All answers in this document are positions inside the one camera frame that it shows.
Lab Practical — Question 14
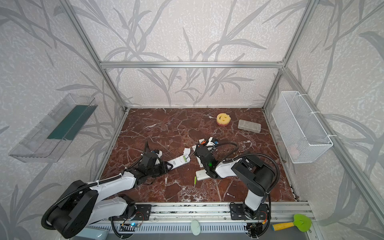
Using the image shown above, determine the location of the white remote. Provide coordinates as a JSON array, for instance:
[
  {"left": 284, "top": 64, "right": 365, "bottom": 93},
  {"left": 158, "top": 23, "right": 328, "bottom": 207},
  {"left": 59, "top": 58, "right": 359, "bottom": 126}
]
[
  {"left": 196, "top": 170, "right": 210, "bottom": 181},
  {"left": 168, "top": 155, "right": 191, "bottom": 170},
  {"left": 192, "top": 145, "right": 204, "bottom": 168}
]

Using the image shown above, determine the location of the light blue tray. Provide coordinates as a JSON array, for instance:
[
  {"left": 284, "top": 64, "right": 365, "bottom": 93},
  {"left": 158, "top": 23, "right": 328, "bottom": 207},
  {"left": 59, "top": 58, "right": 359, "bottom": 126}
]
[{"left": 71, "top": 228, "right": 109, "bottom": 240}]

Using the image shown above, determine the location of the white wire basket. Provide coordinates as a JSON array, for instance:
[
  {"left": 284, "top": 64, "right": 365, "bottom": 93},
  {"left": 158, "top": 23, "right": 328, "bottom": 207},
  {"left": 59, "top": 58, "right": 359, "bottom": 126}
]
[{"left": 272, "top": 91, "right": 333, "bottom": 164}]

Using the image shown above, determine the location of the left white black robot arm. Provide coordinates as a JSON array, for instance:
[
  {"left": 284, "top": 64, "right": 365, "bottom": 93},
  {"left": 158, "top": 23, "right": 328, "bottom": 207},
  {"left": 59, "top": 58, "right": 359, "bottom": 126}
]
[{"left": 41, "top": 151, "right": 174, "bottom": 239}]

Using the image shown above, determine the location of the green yellow toy spatula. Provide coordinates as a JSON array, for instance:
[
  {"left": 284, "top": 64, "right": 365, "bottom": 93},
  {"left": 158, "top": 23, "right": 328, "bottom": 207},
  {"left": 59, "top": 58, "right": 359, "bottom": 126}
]
[{"left": 272, "top": 214, "right": 312, "bottom": 232}]

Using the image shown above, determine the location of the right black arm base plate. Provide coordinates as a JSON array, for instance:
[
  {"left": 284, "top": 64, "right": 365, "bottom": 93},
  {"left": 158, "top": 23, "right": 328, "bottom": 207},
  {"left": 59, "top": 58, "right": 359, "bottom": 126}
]
[{"left": 229, "top": 202, "right": 270, "bottom": 221}]

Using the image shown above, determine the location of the clear plastic box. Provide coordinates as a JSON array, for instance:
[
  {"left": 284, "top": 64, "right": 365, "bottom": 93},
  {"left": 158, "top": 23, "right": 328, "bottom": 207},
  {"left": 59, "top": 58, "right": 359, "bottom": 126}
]
[{"left": 238, "top": 120, "right": 262, "bottom": 133}]

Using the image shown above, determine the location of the clear plastic wall shelf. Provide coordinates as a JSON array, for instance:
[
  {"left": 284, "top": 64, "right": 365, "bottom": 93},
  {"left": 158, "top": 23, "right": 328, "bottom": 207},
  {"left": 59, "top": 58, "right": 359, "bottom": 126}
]
[{"left": 9, "top": 94, "right": 98, "bottom": 163}]

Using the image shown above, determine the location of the left black cable conduit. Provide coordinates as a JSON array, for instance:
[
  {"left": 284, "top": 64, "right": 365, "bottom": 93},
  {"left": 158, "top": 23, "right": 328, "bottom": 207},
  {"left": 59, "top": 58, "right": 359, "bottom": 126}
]
[{"left": 41, "top": 140, "right": 151, "bottom": 231}]

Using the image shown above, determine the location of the small circuit board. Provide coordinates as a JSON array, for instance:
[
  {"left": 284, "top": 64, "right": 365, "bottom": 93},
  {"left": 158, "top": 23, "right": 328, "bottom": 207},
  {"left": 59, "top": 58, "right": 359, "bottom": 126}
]
[{"left": 121, "top": 223, "right": 142, "bottom": 230}]

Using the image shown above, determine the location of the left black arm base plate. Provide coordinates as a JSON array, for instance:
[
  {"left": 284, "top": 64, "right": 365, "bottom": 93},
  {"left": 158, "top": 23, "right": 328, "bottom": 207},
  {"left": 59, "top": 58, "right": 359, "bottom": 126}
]
[{"left": 121, "top": 204, "right": 152, "bottom": 221}]

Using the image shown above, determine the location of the pale green oval object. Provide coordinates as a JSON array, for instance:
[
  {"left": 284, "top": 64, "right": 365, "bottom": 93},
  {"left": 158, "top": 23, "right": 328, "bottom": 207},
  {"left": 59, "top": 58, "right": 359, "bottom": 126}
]
[{"left": 191, "top": 220, "right": 201, "bottom": 236}]

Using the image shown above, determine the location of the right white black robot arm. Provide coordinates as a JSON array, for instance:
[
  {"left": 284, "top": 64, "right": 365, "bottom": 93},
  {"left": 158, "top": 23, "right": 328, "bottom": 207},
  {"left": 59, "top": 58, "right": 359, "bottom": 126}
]
[{"left": 194, "top": 146, "right": 280, "bottom": 219}]

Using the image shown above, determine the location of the right black cable conduit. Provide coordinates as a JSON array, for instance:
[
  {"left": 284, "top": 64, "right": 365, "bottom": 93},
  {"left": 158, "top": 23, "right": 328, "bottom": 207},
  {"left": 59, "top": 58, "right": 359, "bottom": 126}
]
[{"left": 214, "top": 142, "right": 281, "bottom": 229}]

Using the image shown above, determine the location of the black cable conduit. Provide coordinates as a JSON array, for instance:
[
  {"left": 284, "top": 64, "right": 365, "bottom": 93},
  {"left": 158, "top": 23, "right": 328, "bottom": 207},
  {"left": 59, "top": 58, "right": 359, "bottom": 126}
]
[
  {"left": 214, "top": 142, "right": 281, "bottom": 229},
  {"left": 41, "top": 140, "right": 151, "bottom": 231}
]

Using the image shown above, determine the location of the yellow smiley sponge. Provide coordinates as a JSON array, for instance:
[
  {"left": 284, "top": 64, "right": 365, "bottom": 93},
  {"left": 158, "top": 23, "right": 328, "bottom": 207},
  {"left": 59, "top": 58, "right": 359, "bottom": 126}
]
[{"left": 216, "top": 113, "right": 231, "bottom": 126}]

